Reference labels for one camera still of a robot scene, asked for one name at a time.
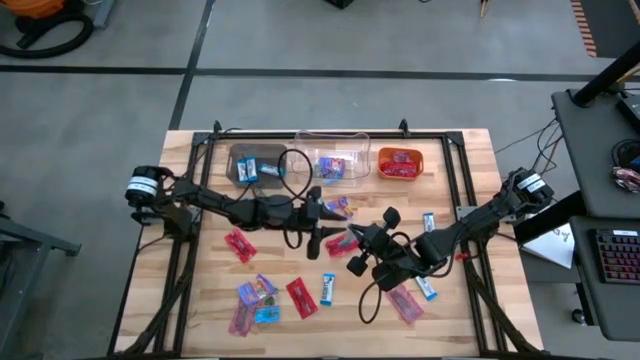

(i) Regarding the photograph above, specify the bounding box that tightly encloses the colourful candy packet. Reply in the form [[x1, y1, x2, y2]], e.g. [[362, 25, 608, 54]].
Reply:
[[610, 166, 640, 194]]

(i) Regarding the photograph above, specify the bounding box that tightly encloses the orange plastic bin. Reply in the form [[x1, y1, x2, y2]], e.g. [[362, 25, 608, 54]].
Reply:
[[377, 146, 425, 182]]

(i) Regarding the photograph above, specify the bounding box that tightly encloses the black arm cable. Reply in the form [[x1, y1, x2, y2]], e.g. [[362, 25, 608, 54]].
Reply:
[[234, 147, 315, 250], [358, 279, 396, 325]]

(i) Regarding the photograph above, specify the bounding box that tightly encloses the purple and orange candy packet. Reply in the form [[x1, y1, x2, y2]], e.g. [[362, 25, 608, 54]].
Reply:
[[255, 273, 279, 297]]

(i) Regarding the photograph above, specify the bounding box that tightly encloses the clear plastic bin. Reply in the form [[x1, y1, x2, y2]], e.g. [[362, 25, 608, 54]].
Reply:
[[292, 129, 372, 189]]

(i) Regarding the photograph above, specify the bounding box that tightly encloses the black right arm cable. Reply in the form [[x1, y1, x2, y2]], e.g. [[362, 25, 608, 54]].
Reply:
[[358, 279, 396, 325]]

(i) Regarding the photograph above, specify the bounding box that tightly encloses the black vacuum hose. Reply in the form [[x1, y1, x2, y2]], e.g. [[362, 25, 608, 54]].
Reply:
[[0, 10, 95, 60]]

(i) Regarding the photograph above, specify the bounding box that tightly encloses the grey plastic bin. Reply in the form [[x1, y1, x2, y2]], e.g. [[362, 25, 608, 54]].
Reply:
[[225, 143, 289, 190]]

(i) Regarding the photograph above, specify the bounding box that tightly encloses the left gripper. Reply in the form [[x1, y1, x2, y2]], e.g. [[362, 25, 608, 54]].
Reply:
[[279, 186, 350, 261]]

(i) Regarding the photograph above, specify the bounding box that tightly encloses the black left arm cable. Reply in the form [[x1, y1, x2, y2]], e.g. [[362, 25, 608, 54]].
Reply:
[[234, 147, 315, 250]]

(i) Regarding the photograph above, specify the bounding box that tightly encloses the pink translucent candy packet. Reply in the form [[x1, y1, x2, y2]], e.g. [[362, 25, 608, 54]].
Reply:
[[227, 298, 259, 338], [387, 283, 426, 325]]

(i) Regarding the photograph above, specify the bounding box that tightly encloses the black backlit keyboard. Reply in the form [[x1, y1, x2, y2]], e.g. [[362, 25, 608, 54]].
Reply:
[[593, 228, 640, 286]]

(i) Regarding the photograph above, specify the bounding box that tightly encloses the grey metal table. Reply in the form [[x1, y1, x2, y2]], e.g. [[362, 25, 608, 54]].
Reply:
[[0, 199, 83, 359]]

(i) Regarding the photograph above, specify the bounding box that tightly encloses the grey desk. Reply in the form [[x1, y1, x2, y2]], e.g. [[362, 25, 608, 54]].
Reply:
[[569, 215, 640, 342], [551, 87, 640, 220]]

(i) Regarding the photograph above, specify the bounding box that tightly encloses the orange shop vacuum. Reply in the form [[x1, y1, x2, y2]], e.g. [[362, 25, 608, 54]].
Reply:
[[0, 0, 66, 21]]

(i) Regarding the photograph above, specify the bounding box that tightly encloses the black floor mat orange-striped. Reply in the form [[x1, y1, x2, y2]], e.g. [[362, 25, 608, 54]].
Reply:
[[569, 0, 640, 59]]

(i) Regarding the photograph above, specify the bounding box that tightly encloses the black stand beam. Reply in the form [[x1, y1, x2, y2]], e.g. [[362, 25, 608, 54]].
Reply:
[[572, 42, 640, 109], [513, 189, 589, 246]]

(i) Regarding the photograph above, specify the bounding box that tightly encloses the black aluminium table frame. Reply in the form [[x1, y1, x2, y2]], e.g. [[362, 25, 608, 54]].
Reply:
[[112, 119, 544, 359]]

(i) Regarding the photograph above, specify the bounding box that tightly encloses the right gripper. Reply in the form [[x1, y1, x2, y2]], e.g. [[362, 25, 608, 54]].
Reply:
[[346, 208, 402, 277]]

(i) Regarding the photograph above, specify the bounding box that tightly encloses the white paper sheet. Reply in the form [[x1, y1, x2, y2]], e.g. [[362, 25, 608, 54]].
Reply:
[[519, 202, 576, 270]]

